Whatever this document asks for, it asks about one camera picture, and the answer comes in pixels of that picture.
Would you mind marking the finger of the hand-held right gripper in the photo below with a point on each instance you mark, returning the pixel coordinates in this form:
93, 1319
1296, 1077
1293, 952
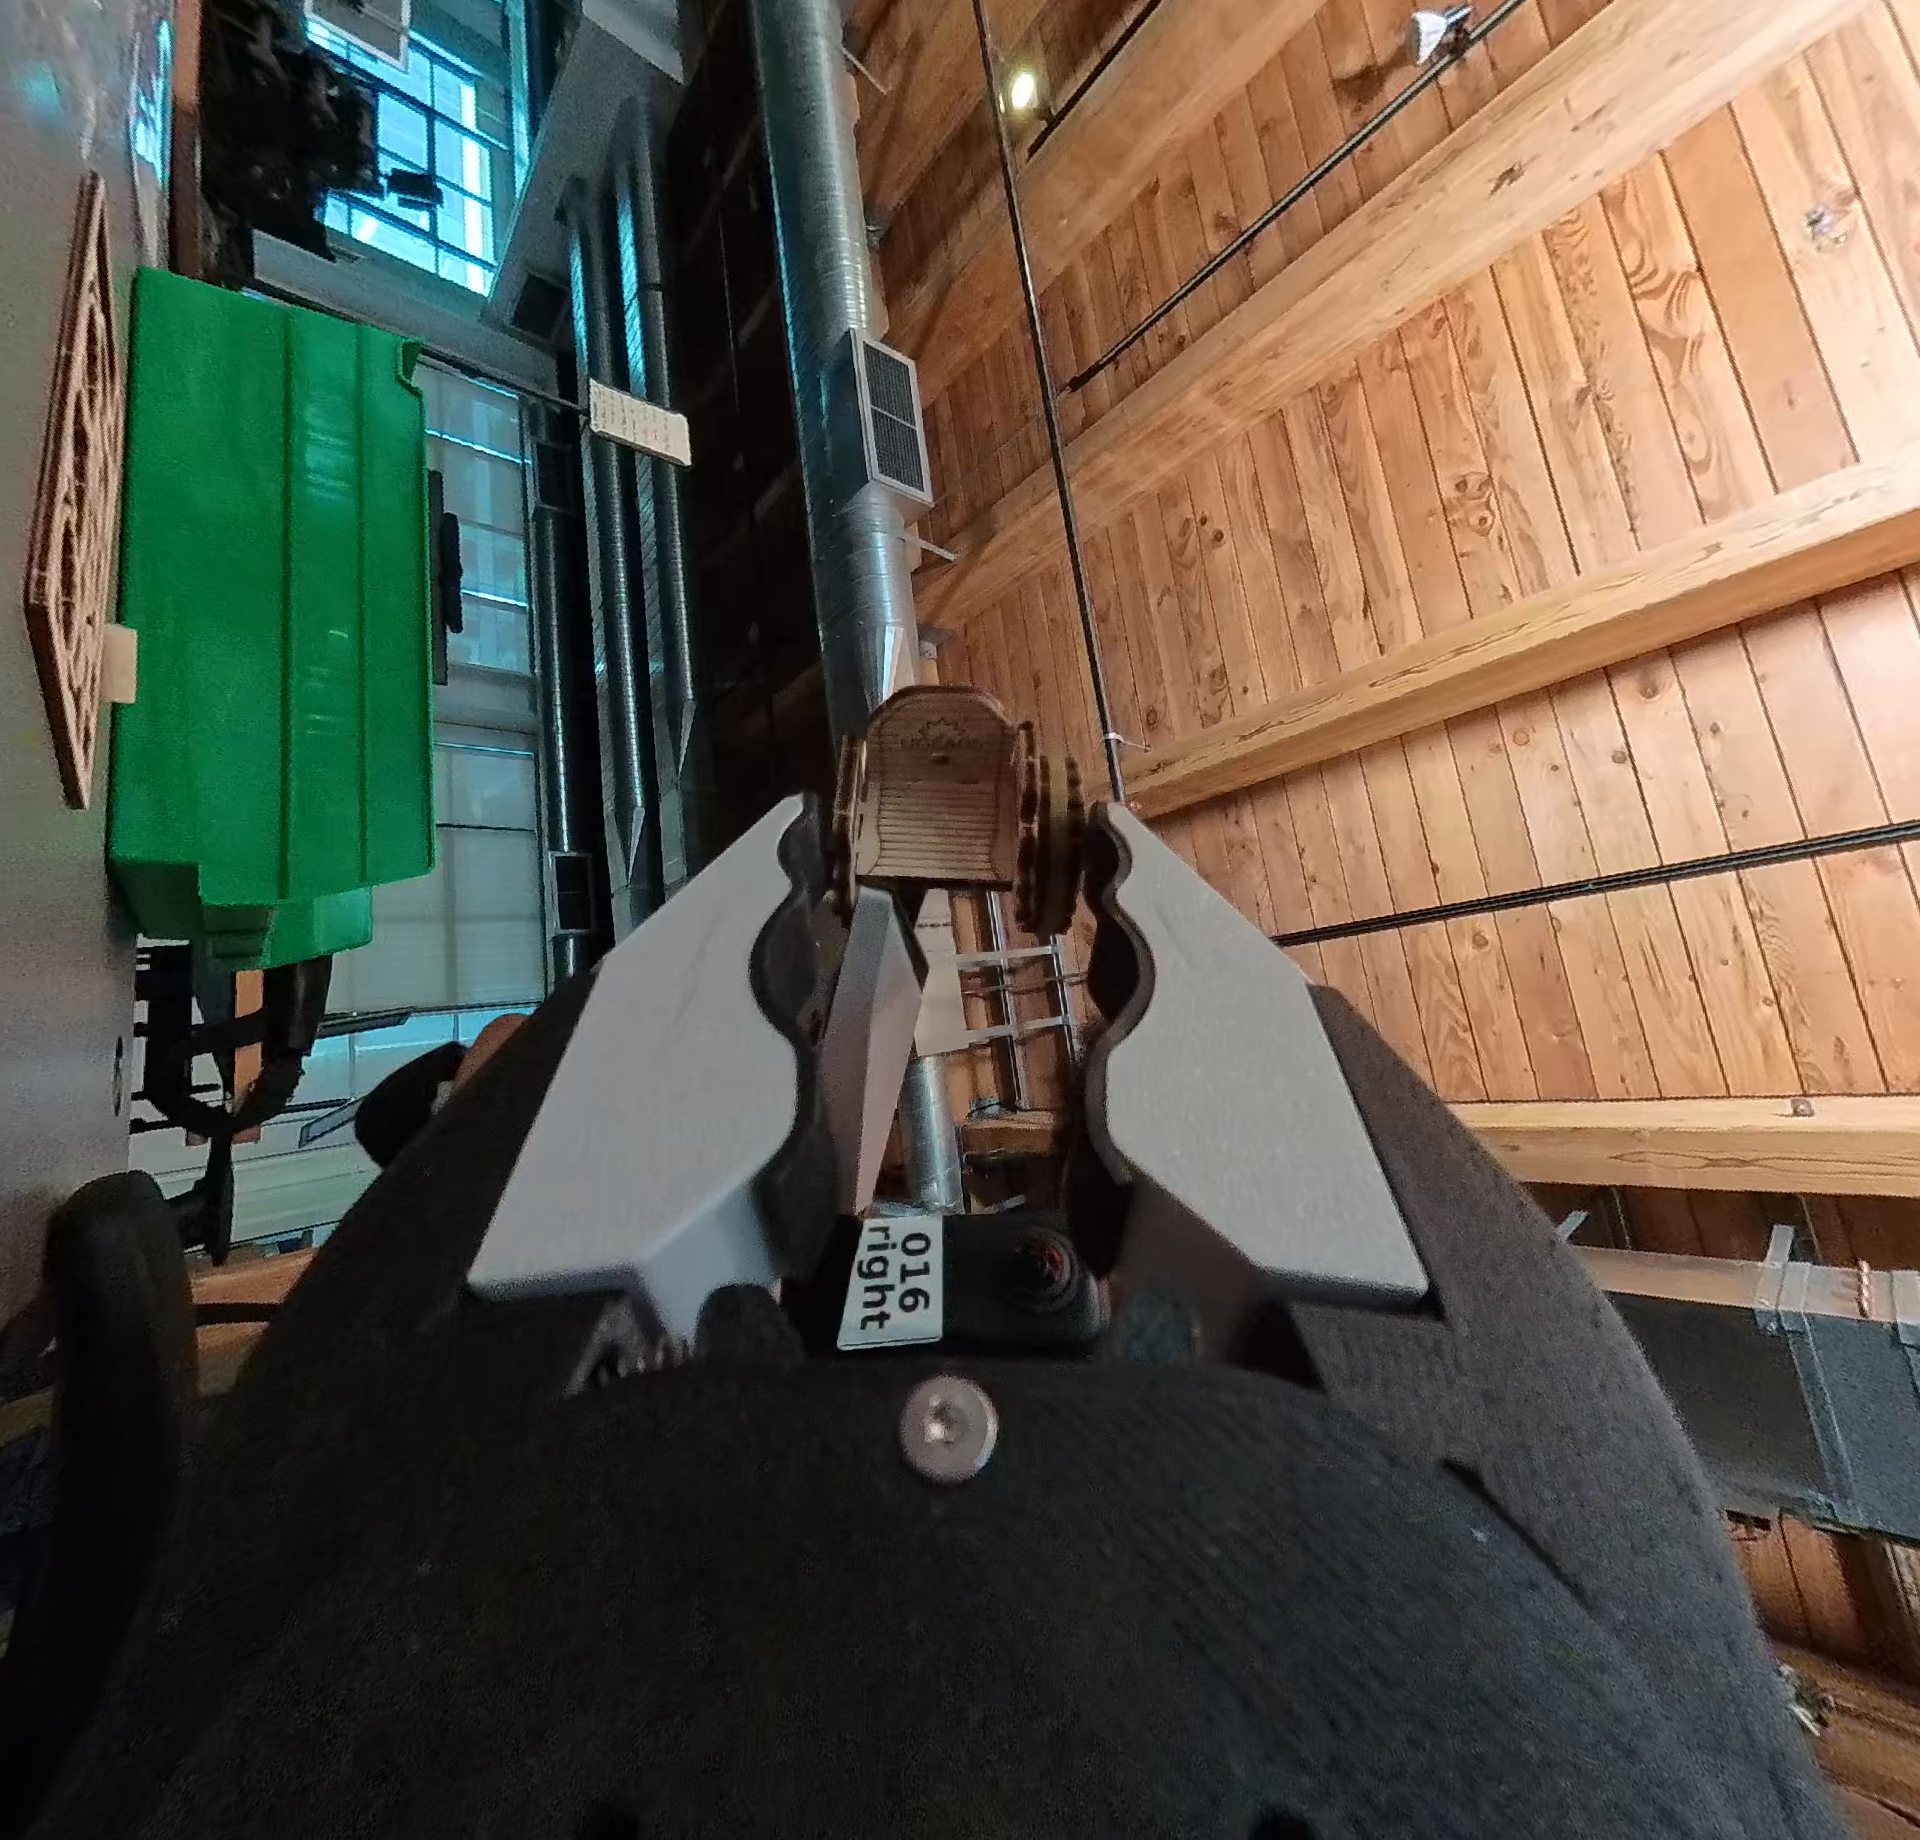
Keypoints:
871, 1045

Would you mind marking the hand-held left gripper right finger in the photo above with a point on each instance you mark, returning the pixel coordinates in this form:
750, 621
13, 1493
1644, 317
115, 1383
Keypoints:
1245, 1105

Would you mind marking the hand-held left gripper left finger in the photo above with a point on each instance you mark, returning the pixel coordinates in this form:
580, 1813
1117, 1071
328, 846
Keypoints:
646, 1090

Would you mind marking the grey desk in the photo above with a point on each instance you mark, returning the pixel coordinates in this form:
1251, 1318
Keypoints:
60, 1001

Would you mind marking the person's right hand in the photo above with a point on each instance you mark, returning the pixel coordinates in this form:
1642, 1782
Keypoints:
491, 1045

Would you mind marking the black ceiling rod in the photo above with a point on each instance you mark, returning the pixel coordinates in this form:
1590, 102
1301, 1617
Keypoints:
1620, 876
1320, 168
1050, 417

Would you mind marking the black round object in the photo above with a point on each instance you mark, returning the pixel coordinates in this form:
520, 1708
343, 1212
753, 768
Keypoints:
127, 1420

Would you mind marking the green plastic bin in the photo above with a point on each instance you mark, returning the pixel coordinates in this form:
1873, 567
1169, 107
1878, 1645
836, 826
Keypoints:
270, 597

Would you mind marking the white vent grille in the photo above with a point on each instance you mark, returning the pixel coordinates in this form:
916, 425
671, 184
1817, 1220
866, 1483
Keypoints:
892, 422

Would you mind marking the white paper sign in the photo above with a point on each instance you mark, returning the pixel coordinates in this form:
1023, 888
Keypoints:
639, 422

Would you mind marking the small beige block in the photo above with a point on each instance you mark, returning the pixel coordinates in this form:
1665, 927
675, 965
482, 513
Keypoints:
121, 662

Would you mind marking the wooden puzzle board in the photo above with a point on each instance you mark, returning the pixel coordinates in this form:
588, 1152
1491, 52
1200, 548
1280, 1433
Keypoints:
76, 490

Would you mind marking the large paned window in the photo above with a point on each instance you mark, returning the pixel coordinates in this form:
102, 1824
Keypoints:
436, 146

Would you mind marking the round ceiling light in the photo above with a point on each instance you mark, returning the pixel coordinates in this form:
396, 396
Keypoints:
1023, 89

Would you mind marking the dark equipment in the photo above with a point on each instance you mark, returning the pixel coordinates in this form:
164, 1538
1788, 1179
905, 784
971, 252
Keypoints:
286, 102

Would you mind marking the white spotlight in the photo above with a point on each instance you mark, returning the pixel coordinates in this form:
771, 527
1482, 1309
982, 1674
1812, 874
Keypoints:
1436, 31

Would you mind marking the black chair frame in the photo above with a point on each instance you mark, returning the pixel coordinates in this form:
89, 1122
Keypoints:
225, 1076

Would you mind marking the dark spiral duct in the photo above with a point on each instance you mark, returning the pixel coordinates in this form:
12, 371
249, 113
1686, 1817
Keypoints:
606, 597

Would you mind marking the grey rectangular metal duct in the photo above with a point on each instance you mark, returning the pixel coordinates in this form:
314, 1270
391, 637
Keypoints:
1786, 1376

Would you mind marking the silver spiral air duct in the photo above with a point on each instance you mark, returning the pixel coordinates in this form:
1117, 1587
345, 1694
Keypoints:
841, 222

